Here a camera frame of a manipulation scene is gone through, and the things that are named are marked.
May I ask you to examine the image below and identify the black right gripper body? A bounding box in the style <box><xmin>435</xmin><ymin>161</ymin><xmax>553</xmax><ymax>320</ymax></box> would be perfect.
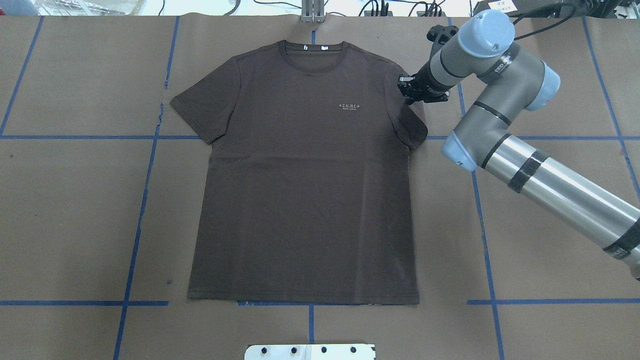
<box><xmin>408</xmin><ymin>63</ymin><xmax>450</xmax><ymax>104</ymax></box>

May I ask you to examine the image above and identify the dark brown t-shirt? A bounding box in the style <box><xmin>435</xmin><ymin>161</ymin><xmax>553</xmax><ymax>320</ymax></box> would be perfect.
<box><xmin>170</xmin><ymin>40</ymin><xmax>428</xmax><ymax>305</ymax></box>

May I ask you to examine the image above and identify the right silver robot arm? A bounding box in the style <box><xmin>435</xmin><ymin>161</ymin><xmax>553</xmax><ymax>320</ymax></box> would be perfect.
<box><xmin>397</xmin><ymin>9</ymin><xmax>639</xmax><ymax>280</ymax></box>

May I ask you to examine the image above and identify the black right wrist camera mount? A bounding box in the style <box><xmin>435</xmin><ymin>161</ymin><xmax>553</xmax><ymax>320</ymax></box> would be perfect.
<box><xmin>426</xmin><ymin>24</ymin><xmax>459</xmax><ymax>48</ymax></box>

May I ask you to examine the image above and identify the aluminium frame post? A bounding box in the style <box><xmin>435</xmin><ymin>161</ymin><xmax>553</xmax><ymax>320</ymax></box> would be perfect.
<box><xmin>301</xmin><ymin>0</ymin><xmax>326</xmax><ymax>23</ymax></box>

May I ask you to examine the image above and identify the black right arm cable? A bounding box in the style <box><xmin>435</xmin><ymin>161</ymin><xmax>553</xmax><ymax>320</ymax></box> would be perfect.
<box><xmin>510</xmin><ymin>2</ymin><xmax>591</xmax><ymax>26</ymax></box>

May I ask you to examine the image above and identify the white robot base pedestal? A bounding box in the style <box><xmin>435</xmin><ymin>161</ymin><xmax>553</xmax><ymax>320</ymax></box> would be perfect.
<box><xmin>244</xmin><ymin>343</ymin><xmax>377</xmax><ymax>360</ymax></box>

